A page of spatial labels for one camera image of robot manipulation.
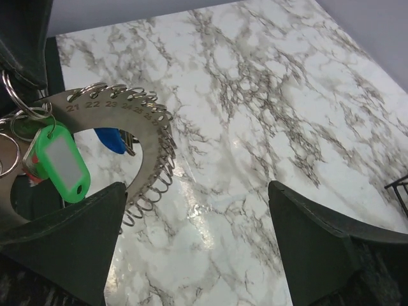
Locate blue key tag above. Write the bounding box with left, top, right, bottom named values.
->
left=94, top=127, right=126, bottom=154

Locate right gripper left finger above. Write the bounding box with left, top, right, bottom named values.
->
left=1, top=182, right=127, bottom=305

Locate red key tag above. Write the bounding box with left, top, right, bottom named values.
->
left=26, top=172, right=43, bottom=187

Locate green key tag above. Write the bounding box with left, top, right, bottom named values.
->
left=28, top=124, right=91, bottom=203

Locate black wire rack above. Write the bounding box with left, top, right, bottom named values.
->
left=384, top=175, right=408, bottom=217

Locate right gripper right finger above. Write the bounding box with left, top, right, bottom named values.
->
left=268, top=180, right=407, bottom=305

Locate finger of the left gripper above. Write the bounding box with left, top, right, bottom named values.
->
left=1, top=0, right=53, bottom=89

